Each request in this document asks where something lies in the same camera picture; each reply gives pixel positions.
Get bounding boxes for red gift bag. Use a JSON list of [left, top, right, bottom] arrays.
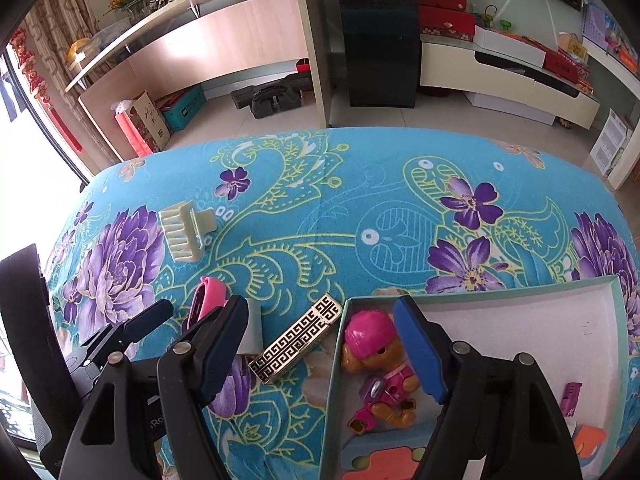
[[112, 92, 170, 157]]

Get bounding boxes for red gift box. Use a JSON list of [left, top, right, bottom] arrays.
[[419, 6, 475, 41]]

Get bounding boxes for red hanging ornament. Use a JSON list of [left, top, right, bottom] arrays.
[[9, 27, 82, 154]]

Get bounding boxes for teal storage crate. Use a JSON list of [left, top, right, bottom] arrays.
[[157, 84, 206, 133]]

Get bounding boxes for orange blue toy block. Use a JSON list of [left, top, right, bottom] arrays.
[[341, 432, 426, 480]]

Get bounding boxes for floral blue tablecloth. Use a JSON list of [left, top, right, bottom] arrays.
[[47, 128, 639, 452]]

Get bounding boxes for white flat box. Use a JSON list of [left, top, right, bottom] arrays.
[[473, 26, 546, 67]]

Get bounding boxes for small orange blue toy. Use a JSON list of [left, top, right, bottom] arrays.
[[572, 425, 608, 467]]

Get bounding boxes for wooden shelf desk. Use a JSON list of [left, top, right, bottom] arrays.
[[67, 0, 332, 162]]

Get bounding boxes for pink helmet puppy toy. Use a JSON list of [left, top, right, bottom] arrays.
[[341, 310, 420, 436]]

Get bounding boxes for white side desk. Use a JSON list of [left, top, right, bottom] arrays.
[[582, 37, 639, 191]]

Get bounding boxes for white foam tray box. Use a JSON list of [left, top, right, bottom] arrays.
[[319, 276, 631, 479]]

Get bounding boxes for gold patterned lighter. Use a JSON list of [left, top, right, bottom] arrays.
[[248, 294, 343, 384]]

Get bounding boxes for cream tv cabinet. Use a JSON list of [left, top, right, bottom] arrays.
[[420, 36, 600, 129]]

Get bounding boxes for cream hair claw clip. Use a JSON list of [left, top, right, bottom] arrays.
[[158, 200, 217, 263]]

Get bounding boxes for white charger plug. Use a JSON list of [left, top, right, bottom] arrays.
[[236, 299, 264, 358]]

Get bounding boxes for black bag on floor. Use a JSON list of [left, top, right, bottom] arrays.
[[231, 72, 312, 119]]

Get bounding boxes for black mini fridge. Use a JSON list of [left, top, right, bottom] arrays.
[[338, 0, 422, 108]]

